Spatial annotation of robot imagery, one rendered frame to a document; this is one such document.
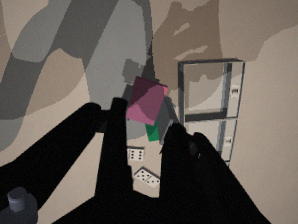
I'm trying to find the grey three-compartment bin rack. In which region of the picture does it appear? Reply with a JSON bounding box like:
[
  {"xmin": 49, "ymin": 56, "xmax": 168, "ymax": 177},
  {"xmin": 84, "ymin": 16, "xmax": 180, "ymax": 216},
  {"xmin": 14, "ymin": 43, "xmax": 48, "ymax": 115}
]
[{"xmin": 179, "ymin": 58, "xmax": 246, "ymax": 168}]

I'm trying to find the white domino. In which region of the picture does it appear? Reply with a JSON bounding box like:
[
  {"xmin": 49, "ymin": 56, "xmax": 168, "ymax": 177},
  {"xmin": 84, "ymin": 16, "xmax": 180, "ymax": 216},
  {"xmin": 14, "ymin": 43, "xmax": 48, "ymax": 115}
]
[
  {"xmin": 127, "ymin": 146, "xmax": 144, "ymax": 161},
  {"xmin": 134, "ymin": 166, "xmax": 160, "ymax": 188}
]

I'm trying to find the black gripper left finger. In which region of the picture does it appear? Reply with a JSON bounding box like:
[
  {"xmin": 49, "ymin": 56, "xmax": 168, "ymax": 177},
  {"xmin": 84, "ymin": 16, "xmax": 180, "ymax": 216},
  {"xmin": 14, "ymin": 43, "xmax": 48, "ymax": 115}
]
[{"xmin": 0, "ymin": 84, "xmax": 139, "ymax": 224}]

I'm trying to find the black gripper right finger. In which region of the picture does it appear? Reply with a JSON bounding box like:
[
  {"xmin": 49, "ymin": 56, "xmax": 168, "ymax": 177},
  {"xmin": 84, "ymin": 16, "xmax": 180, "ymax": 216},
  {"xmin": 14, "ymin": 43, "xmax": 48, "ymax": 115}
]
[{"xmin": 156, "ymin": 96, "xmax": 271, "ymax": 224}]

